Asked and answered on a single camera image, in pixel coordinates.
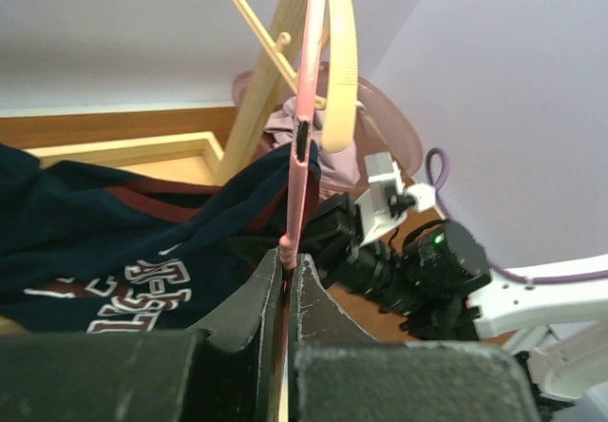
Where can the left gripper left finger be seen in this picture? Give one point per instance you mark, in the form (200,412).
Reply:
(225,367)

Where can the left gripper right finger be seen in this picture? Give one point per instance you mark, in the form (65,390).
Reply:
(339,372)

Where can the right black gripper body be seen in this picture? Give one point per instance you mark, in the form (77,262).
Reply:
(372,271)

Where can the pink tank top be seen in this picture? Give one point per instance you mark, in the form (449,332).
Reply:
(339,169)

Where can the cream plastic hanger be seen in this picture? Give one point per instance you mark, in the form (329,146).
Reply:
(340,33)

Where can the navy maroon tank top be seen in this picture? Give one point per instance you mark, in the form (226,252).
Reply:
(85,248)

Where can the pink plastic hanger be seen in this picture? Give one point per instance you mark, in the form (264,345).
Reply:
(302,137)

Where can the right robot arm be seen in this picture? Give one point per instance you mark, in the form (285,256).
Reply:
(443,285)

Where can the pink transparent plastic bin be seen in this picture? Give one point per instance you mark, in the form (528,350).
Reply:
(379,126)

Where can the wooden clothes rack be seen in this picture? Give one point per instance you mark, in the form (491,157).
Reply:
(195,144)

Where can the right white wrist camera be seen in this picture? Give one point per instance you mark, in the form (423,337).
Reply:
(385,204)

